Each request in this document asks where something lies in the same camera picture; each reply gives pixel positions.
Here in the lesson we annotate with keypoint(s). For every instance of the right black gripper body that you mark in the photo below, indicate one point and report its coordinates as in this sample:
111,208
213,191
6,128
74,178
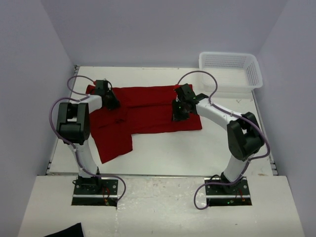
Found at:
180,111

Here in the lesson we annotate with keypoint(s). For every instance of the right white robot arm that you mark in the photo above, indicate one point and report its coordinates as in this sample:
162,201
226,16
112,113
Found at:
243,133

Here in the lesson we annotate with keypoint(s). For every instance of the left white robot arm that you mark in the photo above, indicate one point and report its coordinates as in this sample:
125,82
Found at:
70,121

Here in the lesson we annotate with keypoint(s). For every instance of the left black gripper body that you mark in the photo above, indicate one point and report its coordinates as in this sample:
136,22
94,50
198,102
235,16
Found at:
112,102

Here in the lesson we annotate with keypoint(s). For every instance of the red t-shirt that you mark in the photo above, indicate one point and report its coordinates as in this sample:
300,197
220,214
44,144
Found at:
143,110

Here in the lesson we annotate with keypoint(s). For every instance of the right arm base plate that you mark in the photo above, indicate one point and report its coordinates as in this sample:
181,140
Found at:
236,195

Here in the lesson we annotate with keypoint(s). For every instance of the black cloth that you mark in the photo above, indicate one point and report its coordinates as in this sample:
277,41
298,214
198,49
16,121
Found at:
72,231

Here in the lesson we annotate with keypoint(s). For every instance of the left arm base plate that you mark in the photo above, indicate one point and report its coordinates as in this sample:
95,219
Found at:
95,192

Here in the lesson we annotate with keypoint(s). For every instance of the white plastic basket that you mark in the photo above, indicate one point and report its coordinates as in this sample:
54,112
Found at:
234,72

